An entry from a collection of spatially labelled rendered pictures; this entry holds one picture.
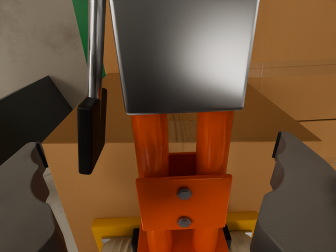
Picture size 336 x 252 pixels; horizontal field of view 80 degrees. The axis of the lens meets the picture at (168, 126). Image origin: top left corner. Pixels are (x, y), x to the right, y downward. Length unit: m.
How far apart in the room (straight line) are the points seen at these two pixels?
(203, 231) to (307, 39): 0.67
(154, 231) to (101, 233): 0.24
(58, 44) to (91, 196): 1.05
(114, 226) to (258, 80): 0.59
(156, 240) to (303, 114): 0.75
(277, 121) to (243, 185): 0.12
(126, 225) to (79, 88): 1.06
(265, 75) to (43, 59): 1.13
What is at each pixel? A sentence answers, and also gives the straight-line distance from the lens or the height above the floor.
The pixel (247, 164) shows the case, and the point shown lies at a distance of 0.33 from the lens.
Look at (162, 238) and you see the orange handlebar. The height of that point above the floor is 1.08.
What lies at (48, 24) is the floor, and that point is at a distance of 1.32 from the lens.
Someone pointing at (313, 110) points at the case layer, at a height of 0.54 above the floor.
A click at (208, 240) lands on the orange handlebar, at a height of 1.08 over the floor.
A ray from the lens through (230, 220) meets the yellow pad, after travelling 0.39.
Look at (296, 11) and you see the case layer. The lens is 0.74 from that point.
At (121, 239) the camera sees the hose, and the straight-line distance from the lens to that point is 0.35.
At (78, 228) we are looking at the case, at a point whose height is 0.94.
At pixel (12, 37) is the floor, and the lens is 1.42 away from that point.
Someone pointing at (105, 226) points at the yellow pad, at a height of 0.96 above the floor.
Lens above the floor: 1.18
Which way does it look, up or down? 62 degrees down
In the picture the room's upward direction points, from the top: 177 degrees clockwise
